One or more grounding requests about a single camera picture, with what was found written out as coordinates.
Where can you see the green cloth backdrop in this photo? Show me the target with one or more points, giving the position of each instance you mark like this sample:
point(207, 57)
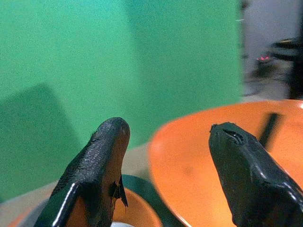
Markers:
point(113, 71)

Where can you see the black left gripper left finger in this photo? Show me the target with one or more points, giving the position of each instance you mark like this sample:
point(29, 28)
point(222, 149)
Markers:
point(94, 160)

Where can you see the large orange plate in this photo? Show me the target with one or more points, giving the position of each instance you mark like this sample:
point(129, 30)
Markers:
point(189, 165)

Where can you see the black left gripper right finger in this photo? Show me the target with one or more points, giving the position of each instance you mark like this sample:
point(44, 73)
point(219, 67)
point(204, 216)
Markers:
point(248, 175)

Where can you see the small orange bowl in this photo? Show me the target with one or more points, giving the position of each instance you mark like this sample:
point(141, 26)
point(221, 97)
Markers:
point(135, 210)

